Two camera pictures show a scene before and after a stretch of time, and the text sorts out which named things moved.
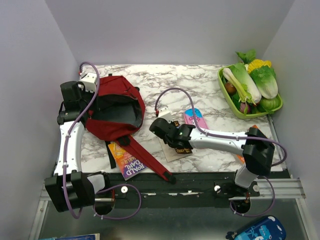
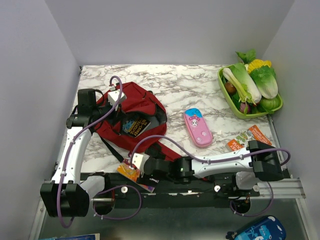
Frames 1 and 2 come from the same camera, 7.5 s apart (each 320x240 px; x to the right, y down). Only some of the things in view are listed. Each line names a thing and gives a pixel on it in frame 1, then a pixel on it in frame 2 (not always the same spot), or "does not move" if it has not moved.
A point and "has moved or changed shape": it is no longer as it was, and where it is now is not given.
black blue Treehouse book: x=183 y=150 → x=134 y=127
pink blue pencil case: x=190 y=119 does not move
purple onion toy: x=243 y=105 does not move
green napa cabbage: x=265 y=78 does not move
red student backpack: x=118 y=109 has moved or changed shape
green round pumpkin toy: x=266 y=104 does not move
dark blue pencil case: x=268 y=228 does not move
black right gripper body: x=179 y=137 → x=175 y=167
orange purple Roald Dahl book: x=128 y=165 → x=132 y=175
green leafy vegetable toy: x=247 y=56 does not move
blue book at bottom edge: x=93 y=236 does not move
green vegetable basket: x=243 y=115 does not move
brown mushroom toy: x=230 y=88 does not move
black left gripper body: x=87 y=97 → x=100 y=111
